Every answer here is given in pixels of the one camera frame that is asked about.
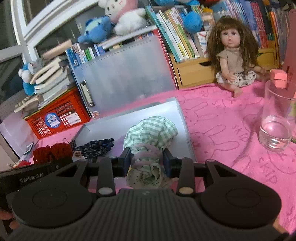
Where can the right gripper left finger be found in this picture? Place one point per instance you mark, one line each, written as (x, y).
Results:
(109, 168)

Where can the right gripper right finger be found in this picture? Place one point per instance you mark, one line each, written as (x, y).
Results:
(183, 169)

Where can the dark blue patterned cloth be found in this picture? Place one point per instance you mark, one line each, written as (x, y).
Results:
(94, 149)

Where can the red knitted bow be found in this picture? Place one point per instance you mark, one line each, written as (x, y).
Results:
(57, 152)

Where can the green checkered doll dress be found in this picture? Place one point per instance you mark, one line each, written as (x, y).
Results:
(147, 140)

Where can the person left hand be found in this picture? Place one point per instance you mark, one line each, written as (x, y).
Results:
(8, 216)

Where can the silver shallow cardboard box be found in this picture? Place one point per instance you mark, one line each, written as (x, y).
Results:
(116, 127)

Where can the black binder clip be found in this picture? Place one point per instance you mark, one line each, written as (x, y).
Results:
(69, 142)

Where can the red plastic crate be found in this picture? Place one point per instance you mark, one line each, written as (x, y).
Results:
(65, 112)

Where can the translucent clipboard case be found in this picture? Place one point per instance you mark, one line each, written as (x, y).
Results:
(124, 76)

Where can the wooden drawer organizer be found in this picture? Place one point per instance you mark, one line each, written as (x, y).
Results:
(198, 71)

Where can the clear glass mug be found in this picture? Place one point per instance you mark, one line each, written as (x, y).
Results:
(278, 116)

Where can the stack of books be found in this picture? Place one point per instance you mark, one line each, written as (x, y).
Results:
(52, 77)

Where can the blue white cat plush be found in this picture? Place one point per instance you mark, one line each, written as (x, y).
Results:
(26, 74)

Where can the brown haired baby doll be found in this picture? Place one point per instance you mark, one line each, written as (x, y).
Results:
(233, 50)

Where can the pink toy house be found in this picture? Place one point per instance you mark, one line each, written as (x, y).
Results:
(287, 71)

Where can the small blue plush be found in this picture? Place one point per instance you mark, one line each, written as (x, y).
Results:
(97, 30)

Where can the large blue white plush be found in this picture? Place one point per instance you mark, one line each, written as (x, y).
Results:
(192, 21)

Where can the pink white bunny plush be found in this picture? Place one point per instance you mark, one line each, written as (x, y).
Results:
(125, 15)

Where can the row of upright books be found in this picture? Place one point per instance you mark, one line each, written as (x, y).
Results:
(266, 22)

